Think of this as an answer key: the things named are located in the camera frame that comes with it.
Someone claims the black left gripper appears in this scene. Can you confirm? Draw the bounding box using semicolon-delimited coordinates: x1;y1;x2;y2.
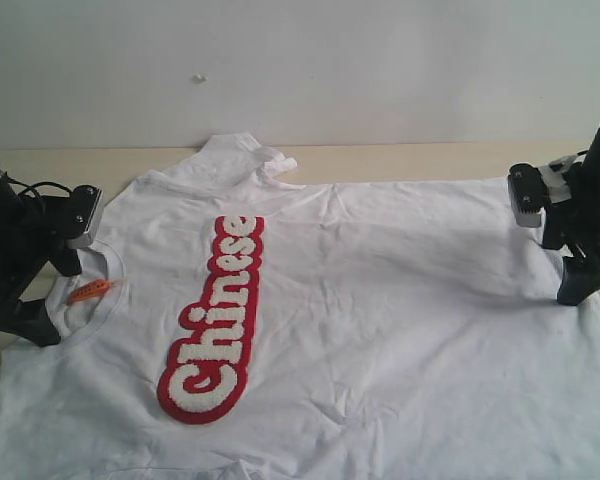
0;190;82;347

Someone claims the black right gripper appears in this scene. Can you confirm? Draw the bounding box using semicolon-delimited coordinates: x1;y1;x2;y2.
540;164;600;306

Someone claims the white t-shirt red lettering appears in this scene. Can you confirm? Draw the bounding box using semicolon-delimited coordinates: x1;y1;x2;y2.
0;134;600;479

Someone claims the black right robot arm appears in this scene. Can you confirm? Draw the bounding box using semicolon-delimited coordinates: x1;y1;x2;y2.
542;125;600;306

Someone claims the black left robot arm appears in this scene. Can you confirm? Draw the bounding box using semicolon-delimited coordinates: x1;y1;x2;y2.
0;169;103;347

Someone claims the orange plastic tag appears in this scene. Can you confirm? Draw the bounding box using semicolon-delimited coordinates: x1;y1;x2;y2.
67;279;115;305

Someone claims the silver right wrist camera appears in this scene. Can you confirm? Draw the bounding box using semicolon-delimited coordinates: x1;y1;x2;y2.
507;163;547;228

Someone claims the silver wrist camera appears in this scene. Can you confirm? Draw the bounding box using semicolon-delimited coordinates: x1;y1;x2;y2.
507;163;547;228
61;185;104;249

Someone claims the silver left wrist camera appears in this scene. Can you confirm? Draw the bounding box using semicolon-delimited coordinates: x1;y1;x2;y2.
61;185;104;249

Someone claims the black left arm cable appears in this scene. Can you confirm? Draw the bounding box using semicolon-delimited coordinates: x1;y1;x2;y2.
0;169;74;201

